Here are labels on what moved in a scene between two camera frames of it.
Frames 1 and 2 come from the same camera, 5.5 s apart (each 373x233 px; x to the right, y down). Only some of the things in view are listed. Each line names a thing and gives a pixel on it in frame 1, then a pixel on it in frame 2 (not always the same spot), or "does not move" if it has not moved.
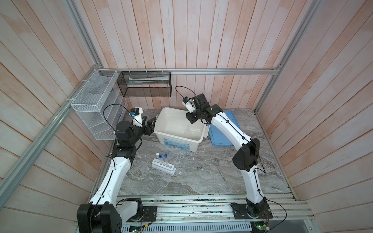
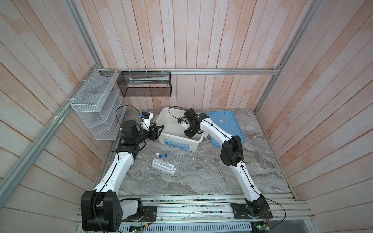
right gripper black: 189,116 → 188,134
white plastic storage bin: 173,128 does not move
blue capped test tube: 165,156 does not move
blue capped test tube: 161,159 does not move
